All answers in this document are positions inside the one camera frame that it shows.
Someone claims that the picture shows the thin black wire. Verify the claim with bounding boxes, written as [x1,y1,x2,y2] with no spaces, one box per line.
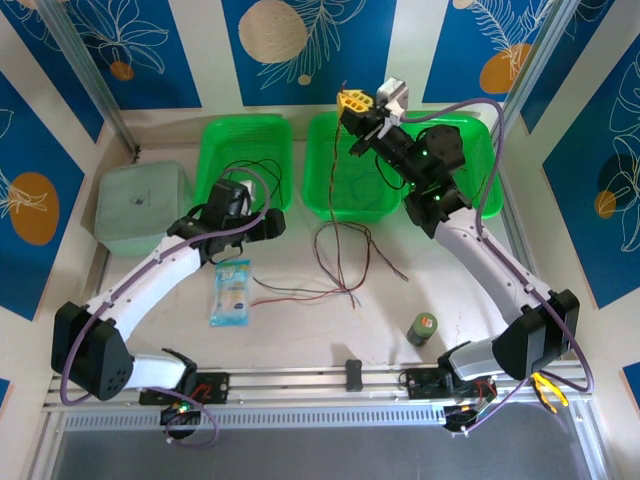
[222,159,290,201]
[223,158,281,201]

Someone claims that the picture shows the thin red wire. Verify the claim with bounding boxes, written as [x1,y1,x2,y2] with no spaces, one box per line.
[327,79,351,224]
[313,223,375,292]
[369,238,410,282]
[249,287,352,308]

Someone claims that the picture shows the pale green lidded box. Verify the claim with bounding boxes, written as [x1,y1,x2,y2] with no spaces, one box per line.
[93,160,195,259]

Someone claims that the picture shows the green plastic mesh basket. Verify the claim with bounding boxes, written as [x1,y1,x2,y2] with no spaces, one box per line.
[399,112,504,221]
[193,114,294,226]
[303,112,406,224]

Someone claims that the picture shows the blue white snack packet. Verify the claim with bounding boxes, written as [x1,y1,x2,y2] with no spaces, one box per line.
[208,258,251,329]

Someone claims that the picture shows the black clamp block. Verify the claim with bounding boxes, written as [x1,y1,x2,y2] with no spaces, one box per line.
[344,357,364,392]

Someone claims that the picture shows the small dark green can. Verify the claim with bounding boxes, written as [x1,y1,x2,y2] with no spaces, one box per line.
[405,312,439,348]

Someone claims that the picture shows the small black circuit board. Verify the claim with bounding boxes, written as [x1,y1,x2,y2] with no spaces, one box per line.
[159,402,204,427]
[443,404,482,432]

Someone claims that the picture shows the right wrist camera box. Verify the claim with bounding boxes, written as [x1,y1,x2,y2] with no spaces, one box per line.
[375,77,410,125]

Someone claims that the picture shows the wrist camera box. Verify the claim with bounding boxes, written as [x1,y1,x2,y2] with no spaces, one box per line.
[206,180,257,220]
[375,77,410,125]

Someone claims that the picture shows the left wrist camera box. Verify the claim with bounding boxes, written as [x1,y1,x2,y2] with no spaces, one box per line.
[206,180,257,220]

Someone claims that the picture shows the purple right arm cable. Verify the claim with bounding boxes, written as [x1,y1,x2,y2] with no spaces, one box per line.
[402,97,596,439]

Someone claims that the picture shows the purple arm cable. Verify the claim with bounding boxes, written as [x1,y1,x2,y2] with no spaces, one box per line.
[402,97,596,439]
[59,168,274,449]

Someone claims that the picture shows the aluminium rail frame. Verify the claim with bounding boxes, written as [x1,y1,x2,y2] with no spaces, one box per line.
[42,359,596,415]

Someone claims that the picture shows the aluminium corner post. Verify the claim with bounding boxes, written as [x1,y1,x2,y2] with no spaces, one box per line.
[37,0,144,157]
[489,0,589,146]

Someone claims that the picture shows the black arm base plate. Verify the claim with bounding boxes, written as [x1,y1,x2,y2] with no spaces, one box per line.
[138,372,231,406]
[405,367,499,401]

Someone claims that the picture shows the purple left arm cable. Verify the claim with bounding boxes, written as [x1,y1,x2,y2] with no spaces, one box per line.
[59,168,274,449]

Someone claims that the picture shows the slotted grey cable duct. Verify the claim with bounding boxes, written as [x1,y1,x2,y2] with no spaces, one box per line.
[62,405,451,434]

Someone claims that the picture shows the yellow handled pliers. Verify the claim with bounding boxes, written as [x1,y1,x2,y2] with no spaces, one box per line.
[532,372,570,415]

